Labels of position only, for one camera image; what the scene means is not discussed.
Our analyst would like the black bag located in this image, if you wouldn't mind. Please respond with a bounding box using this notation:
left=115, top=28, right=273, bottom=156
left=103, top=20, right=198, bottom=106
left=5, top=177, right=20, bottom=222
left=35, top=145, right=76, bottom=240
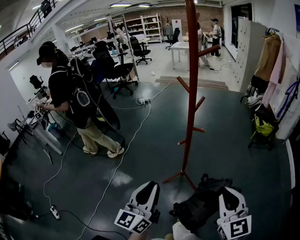
left=252, top=104, right=281, bottom=150

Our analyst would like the white table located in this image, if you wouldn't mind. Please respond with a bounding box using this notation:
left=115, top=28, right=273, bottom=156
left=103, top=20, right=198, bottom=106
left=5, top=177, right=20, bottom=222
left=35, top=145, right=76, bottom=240
left=170, top=41, right=190, bottom=70

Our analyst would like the black office chair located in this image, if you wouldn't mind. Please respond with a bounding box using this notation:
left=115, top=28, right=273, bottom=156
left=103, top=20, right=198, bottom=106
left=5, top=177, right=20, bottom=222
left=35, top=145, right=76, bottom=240
left=29, top=75, right=49, bottom=99
left=129, top=36, right=152, bottom=66
left=92, top=41, right=139, bottom=99
left=165, top=27, right=181, bottom=50

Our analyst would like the black hanging garment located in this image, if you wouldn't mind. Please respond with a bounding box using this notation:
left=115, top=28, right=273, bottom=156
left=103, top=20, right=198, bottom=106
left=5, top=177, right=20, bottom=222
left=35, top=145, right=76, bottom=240
left=250, top=74, right=270, bottom=94

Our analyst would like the white shelving unit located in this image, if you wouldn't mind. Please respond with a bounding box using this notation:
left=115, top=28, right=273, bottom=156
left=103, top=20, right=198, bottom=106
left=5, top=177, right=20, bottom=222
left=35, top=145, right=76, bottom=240
left=124, top=13, right=164, bottom=44

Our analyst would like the blue office chair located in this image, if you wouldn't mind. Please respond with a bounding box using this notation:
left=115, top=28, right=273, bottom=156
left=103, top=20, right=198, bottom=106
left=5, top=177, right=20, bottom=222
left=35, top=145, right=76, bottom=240
left=90, top=59, right=104, bottom=83

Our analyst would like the grey jacket on stand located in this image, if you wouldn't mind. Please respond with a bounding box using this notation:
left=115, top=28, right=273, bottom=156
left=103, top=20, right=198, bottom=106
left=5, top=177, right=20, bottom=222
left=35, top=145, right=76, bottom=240
left=163, top=15, right=174, bottom=41

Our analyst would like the pink hanging garment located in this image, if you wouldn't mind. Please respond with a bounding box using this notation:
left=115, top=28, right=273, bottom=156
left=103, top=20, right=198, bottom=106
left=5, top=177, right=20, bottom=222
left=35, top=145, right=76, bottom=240
left=261, top=37, right=287, bottom=108

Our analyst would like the red wooden coat stand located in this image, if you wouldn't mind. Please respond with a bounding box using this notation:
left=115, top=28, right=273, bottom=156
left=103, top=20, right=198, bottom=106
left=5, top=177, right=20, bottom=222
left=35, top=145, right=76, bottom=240
left=162, top=0, right=222, bottom=192

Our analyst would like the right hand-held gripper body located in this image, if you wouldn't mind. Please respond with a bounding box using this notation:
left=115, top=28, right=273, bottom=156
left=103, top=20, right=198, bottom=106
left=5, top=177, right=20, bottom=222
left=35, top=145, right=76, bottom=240
left=216, top=207, right=253, bottom=240

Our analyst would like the yellow-green bag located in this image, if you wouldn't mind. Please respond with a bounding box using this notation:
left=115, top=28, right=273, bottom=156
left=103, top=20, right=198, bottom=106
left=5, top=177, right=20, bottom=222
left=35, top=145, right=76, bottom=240
left=250, top=114, right=275, bottom=140

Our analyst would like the white bag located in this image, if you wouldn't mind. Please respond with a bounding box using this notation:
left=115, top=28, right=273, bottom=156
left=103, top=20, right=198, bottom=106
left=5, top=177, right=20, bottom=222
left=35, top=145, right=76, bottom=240
left=246, top=93, right=265, bottom=107

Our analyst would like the tan hanging jacket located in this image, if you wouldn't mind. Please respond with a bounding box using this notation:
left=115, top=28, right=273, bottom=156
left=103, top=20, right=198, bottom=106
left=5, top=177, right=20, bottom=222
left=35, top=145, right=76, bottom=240
left=254, top=34, right=282, bottom=83

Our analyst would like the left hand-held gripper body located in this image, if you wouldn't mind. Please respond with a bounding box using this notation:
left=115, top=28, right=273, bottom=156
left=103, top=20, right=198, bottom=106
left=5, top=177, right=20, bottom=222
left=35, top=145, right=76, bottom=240
left=114, top=202, right=161, bottom=235

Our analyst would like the grey locker cabinet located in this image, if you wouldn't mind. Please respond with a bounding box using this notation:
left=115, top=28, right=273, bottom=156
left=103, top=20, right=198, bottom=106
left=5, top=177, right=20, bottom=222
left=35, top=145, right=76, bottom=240
left=234, top=16, right=268, bottom=92

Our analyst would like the white desk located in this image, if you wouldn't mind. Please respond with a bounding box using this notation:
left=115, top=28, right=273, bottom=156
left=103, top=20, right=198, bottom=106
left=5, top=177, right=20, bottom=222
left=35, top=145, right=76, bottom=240
left=24, top=93, right=63, bottom=156

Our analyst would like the blue strap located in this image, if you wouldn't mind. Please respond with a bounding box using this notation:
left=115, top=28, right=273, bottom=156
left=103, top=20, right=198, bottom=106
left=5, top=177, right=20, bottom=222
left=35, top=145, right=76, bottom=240
left=276, top=81, right=300, bottom=119

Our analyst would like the black mezzanine railing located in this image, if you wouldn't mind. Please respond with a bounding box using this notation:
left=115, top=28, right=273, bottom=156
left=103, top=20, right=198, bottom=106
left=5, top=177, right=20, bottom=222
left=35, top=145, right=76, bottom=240
left=0, top=0, right=60, bottom=60

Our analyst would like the brown striped step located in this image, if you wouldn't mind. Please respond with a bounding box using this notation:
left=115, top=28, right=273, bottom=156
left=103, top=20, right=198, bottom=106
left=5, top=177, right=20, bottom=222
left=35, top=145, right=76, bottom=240
left=154, top=75, right=229, bottom=91

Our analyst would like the black cable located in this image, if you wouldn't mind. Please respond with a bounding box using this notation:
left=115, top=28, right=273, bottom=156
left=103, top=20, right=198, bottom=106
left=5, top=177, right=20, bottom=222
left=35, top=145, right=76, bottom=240
left=57, top=209, right=128, bottom=240

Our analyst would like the white cable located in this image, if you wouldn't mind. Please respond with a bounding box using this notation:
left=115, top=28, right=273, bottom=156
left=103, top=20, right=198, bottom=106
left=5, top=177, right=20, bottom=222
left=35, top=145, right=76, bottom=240
left=79, top=103, right=152, bottom=237
left=43, top=131, right=79, bottom=208

